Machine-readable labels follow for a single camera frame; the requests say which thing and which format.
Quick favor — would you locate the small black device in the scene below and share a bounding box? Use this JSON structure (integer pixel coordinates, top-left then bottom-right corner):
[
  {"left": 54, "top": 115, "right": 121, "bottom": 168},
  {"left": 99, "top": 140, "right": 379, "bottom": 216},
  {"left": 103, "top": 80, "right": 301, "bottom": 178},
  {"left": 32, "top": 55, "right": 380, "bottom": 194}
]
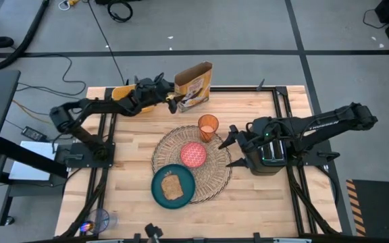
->
[{"left": 144, "top": 222, "right": 164, "bottom": 243}]

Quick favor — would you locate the round woven placemat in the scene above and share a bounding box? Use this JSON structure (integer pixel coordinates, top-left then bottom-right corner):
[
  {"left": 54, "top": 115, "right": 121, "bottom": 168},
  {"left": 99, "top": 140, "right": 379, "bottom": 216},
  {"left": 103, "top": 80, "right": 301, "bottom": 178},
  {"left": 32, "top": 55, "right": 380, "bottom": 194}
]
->
[{"left": 151, "top": 125, "right": 233, "bottom": 205}]

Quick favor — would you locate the black hazard-striped mat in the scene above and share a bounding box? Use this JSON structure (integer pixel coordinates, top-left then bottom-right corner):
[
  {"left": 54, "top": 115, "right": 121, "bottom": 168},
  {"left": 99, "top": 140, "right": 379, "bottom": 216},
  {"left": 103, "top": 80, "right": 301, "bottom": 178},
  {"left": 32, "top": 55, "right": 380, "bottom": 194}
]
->
[{"left": 345, "top": 178, "right": 389, "bottom": 238}]

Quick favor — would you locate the orange floor cable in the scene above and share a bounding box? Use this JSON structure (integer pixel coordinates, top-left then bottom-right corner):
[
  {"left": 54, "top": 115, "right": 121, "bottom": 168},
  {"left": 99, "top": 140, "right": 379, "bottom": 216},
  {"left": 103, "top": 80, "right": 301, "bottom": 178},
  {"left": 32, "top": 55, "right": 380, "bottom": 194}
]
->
[{"left": 11, "top": 99, "right": 52, "bottom": 125}]

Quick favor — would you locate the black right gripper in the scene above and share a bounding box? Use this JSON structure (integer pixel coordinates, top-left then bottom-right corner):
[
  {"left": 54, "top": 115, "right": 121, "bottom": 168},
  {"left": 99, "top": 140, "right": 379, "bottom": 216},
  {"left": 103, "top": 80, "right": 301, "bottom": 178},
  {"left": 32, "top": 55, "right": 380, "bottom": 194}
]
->
[{"left": 218, "top": 124, "right": 261, "bottom": 169}]

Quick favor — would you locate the black toaster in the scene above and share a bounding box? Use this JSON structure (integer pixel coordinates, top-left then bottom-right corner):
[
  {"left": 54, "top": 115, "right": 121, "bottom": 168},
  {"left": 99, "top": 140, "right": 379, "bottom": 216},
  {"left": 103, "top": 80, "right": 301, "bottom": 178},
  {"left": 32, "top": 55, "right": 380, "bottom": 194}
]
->
[{"left": 247, "top": 138, "right": 288, "bottom": 177}]

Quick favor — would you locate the coiled black cable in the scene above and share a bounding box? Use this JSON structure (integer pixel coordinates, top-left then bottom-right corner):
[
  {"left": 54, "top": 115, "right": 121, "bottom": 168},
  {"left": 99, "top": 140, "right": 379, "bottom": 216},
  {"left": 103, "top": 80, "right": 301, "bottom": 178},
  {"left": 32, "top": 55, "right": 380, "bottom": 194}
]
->
[{"left": 106, "top": 0, "right": 134, "bottom": 24}]

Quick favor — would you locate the patterned ceramic bowl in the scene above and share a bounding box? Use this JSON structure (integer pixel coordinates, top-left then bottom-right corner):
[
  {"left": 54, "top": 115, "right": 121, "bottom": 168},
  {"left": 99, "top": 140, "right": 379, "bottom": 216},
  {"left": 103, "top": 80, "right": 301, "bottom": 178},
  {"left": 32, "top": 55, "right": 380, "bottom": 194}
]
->
[{"left": 180, "top": 141, "right": 208, "bottom": 169}]

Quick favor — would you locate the orange faceted plastic cup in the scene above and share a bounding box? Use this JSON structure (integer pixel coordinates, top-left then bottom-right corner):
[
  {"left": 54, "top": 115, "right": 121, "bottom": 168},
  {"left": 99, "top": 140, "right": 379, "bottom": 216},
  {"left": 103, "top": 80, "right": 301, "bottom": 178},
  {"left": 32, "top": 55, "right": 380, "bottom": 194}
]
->
[{"left": 197, "top": 113, "right": 220, "bottom": 143}]

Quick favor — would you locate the dark green plate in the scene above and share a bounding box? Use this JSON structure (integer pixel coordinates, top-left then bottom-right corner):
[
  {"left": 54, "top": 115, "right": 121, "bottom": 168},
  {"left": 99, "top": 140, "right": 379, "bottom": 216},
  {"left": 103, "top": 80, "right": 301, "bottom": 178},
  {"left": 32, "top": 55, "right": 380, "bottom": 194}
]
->
[{"left": 151, "top": 163, "right": 197, "bottom": 210}]

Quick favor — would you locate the yellow plastic bin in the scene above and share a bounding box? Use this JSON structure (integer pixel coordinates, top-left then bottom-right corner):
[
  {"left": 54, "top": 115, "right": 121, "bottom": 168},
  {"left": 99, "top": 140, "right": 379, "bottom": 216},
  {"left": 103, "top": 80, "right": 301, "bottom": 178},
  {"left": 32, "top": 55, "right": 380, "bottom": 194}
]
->
[{"left": 111, "top": 84, "right": 157, "bottom": 114}]

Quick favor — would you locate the iridescent metal spoon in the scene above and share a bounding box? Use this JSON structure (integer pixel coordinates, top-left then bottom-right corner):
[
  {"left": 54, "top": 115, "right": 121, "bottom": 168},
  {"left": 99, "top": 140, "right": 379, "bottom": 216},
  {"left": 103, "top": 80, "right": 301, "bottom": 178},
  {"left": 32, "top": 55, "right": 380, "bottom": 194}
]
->
[{"left": 79, "top": 215, "right": 105, "bottom": 234}]

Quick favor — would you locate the brown toast slice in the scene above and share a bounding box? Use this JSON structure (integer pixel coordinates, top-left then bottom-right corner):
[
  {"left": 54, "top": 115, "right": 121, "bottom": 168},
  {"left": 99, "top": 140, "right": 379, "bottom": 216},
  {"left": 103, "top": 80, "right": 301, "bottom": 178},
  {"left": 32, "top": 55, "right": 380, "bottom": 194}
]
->
[{"left": 160, "top": 173, "right": 184, "bottom": 201}]

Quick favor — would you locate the thick black hose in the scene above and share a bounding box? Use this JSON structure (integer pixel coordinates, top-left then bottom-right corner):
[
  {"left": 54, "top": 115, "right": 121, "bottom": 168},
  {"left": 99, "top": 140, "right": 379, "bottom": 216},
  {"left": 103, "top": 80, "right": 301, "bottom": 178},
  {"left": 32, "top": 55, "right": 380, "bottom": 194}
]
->
[{"left": 0, "top": 0, "right": 51, "bottom": 72}]

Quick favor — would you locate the yellow panda cereal box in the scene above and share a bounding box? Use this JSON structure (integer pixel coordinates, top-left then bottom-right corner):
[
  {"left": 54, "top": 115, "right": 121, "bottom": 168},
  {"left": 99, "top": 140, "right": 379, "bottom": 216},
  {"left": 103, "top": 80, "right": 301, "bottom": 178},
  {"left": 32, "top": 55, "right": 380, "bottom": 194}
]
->
[{"left": 173, "top": 61, "right": 214, "bottom": 114}]

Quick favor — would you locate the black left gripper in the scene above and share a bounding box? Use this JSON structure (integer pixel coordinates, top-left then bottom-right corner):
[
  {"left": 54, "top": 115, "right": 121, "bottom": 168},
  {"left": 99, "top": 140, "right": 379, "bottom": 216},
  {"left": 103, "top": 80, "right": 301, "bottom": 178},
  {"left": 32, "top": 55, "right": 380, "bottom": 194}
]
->
[{"left": 132, "top": 76, "right": 186, "bottom": 114}]

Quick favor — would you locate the black power brick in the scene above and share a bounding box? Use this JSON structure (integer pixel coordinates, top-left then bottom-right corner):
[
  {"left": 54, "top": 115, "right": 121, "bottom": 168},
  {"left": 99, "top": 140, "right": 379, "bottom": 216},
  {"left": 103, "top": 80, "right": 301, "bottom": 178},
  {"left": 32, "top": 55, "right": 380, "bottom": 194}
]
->
[{"left": 21, "top": 126, "right": 49, "bottom": 142}]

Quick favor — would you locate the clear glass tumbler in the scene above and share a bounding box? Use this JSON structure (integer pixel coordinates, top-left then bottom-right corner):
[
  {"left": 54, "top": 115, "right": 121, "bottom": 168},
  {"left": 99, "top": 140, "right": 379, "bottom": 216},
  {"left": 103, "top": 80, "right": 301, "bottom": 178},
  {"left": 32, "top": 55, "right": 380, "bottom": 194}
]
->
[{"left": 86, "top": 207, "right": 119, "bottom": 236}]

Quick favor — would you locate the white board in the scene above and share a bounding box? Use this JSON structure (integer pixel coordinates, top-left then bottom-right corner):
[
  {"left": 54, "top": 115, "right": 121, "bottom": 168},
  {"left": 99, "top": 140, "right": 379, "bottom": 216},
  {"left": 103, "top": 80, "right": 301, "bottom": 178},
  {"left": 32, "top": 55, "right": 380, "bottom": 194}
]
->
[{"left": 8, "top": 140, "right": 60, "bottom": 182}]

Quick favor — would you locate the yellow white power plug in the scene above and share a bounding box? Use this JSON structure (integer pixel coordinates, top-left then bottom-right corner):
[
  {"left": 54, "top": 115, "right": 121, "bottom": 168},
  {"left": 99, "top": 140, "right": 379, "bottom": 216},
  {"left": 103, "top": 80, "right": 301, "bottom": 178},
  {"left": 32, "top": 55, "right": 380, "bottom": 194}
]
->
[{"left": 57, "top": 0, "right": 81, "bottom": 11}]

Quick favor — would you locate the looping black floor cable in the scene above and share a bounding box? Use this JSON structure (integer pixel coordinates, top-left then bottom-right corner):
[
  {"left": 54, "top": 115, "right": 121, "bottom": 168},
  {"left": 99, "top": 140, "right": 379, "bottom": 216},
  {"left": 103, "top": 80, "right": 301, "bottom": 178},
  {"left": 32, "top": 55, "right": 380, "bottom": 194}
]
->
[{"left": 15, "top": 53, "right": 87, "bottom": 99}]

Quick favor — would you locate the long thin floor cable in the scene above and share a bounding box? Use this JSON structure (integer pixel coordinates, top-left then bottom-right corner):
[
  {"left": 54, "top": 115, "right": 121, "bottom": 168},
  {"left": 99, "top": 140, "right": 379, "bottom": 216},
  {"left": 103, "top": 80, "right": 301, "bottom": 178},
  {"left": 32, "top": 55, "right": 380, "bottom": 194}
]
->
[{"left": 86, "top": 0, "right": 128, "bottom": 87}]

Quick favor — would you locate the black aluminium table frame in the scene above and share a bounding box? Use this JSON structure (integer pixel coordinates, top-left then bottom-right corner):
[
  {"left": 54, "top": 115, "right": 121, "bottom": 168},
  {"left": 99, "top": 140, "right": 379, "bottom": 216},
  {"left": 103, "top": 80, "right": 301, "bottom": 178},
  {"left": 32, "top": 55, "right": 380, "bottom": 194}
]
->
[{"left": 59, "top": 86, "right": 342, "bottom": 243}]

